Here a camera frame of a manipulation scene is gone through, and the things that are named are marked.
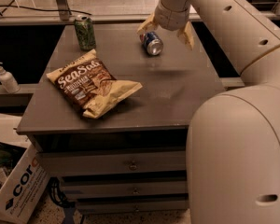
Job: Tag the white pump bottle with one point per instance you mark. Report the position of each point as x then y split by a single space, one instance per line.
8 81

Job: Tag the blue pepsi can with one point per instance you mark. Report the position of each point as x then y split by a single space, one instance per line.
151 43

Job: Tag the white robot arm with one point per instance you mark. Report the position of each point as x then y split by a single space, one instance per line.
233 145

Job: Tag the top grey drawer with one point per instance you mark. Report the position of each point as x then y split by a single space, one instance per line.
113 162

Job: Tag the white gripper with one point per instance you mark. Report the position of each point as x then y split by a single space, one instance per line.
170 19

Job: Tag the bottom grey drawer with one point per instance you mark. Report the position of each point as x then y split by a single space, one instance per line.
133 206

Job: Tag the middle grey drawer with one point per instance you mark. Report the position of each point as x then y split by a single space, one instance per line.
135 188

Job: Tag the sea salt chips bag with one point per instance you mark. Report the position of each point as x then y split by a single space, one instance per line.
87 84

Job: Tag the grey drawer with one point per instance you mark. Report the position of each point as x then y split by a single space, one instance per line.
113 162
135 188
133 206

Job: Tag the green soda can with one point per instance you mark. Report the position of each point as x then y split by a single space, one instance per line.
85 32

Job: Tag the grey drawer cabinet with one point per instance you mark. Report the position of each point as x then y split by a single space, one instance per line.
174 85

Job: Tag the white cardboard box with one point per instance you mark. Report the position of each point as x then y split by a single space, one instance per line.
25 185

